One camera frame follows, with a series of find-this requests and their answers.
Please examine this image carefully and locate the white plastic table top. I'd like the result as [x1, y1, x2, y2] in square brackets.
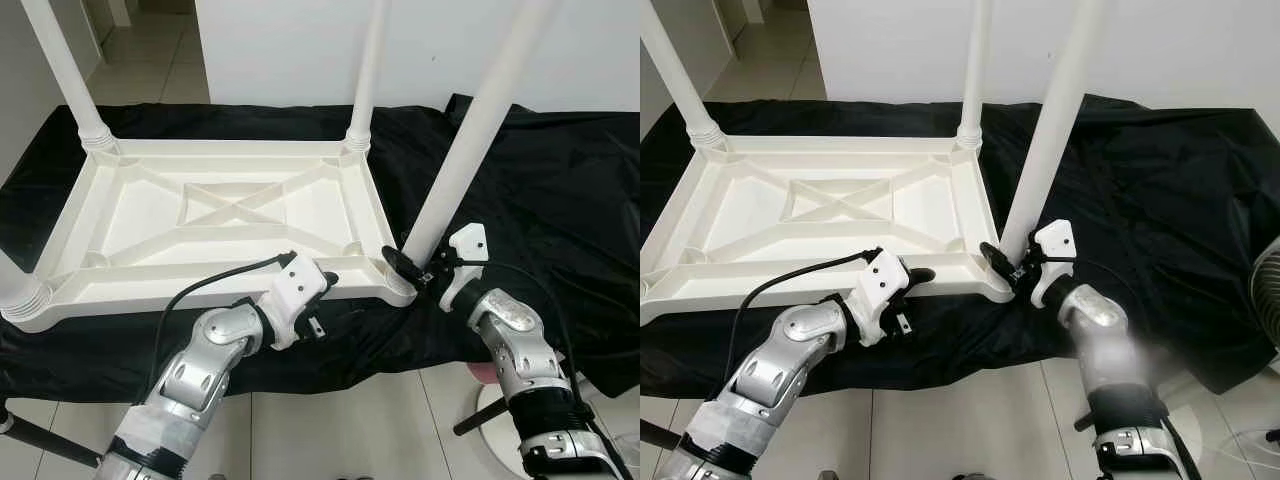
[640, 135, 1016, 326]
[0, 138, 419, 333]

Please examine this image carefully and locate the black cloth table cover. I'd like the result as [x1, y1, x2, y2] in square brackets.
[0, 95, 641, 401]
[640, 95, 1280, 399]

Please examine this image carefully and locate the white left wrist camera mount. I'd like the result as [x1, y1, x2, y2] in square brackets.
[262, 250, 331, 351]
[850, 248, 913, 349]

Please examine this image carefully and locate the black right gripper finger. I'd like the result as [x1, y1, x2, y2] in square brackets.
[980, 242, 1019, 282]
[383, 246, 426, 287]

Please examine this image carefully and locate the white plastic table leg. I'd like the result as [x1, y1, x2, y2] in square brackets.
[1000, 0, 1113, 263]
[400, 0, 561, 263]
[345, 0, 391, 153]
[640, 0, 729, 151]
[0, 248, 53, 324]
[955, 0, 993, 149]
[20, 0, 119, 156]

